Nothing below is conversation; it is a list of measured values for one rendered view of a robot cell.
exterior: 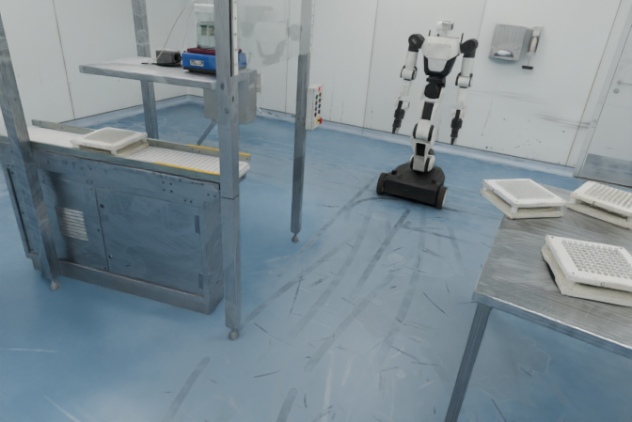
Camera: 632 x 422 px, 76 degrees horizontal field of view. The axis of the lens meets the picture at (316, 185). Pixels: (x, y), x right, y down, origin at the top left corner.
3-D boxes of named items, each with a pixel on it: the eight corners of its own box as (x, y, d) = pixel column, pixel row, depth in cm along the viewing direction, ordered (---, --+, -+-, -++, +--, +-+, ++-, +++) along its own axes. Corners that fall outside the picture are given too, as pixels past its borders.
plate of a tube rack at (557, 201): (566, 206, 169) (568, 201, 168) (513, 208, 165) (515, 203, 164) (529, 182, 191) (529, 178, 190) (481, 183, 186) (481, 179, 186)
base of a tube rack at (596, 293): (616, 264, 140) (619, 257, 139) (653, 311, 118) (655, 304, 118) (540, 251, 145) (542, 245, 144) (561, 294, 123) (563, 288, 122)
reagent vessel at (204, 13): (239, 48, 177) (238, 1, 169) (222, 52, 163) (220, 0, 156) (207, 45, 180) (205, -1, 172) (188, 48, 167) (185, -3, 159)
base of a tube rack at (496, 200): (562, 216, 171) (564, 211, 170) (511, 219, 167) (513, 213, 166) (525, 192, 193) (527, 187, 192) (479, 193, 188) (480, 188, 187)
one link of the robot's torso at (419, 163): (411, 163, 385) (415, 119, 353) (433, 166, 377) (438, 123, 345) (406, 172, 375) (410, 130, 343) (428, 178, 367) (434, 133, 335)
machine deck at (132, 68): (257, 78, 187) (257, 69, 185) (216, 92, 153) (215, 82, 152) (140, 64, 201) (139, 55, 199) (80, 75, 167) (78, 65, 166)
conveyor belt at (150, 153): (249, 172, 201) (249, 163, 199) (226, 192, 179) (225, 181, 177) (30, 133, 232) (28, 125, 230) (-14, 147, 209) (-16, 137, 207)
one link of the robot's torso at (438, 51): (420, 71, 362) (428, 28, 347) (460, 76, 349) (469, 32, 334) (413, 75, 337) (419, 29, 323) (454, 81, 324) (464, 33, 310)
